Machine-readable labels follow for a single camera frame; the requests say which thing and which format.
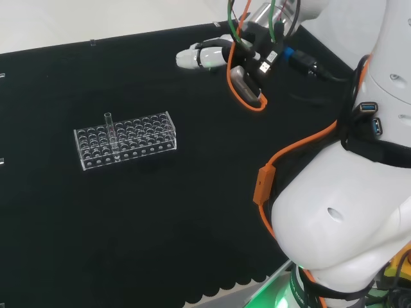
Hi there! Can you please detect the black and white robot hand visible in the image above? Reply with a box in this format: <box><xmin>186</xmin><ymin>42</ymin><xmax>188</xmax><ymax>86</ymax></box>
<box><xmin>175</xmin><ymin>30</ymin><xmax>258</xmax><ymax>73</ymax></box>

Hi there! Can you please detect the clear glass test tube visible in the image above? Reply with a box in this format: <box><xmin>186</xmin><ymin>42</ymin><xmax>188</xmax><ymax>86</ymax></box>
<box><xmin>103</xmin><ymin>112</ymin><xmax>121</xmax><ymax>161</ymax></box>

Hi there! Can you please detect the clear plastic test tube rack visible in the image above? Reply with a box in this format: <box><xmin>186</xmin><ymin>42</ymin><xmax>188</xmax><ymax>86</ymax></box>
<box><xmin>73</xmin><ymin>110</ymin><xmax>178</xmax><ymax>171</ymax></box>

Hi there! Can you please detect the black bench cloth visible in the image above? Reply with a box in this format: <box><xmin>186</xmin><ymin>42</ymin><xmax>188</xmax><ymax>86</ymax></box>
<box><xmin>0</xmin><ymin>19</ymin><xmax>357</xmax><ymax>308</ymax></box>

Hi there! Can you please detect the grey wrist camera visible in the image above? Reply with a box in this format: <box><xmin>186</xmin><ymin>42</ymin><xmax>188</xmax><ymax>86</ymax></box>
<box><xmin>230</xmin><ymin>65</ymin><xmax>263</xmax><ymax>103</ymax></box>

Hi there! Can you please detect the black USB cable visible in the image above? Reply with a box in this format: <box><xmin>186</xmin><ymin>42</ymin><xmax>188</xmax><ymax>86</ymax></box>
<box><xmin>258</xmin><ymin>0</ymin><xmax>304</xmax><ymax>75</ymax></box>

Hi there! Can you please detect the green cable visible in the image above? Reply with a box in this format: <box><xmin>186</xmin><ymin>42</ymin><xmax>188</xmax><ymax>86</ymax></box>
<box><xmin>227</xmin><ymin>0</ymin><xmax>279</xmax><ymax>44</ymax></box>

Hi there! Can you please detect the grey base plate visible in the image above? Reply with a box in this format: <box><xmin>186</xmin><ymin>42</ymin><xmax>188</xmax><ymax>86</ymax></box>
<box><xmin>242</xmin><ymin>259</ymin><xmax>295</xmax><ymax>308</ymax></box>

